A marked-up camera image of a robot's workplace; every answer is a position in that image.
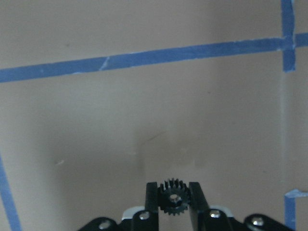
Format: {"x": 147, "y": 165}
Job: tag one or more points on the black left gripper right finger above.
{"x": 199, "y": 208}

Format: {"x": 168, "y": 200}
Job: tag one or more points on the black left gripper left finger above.
{"x": 151, "y": 206}

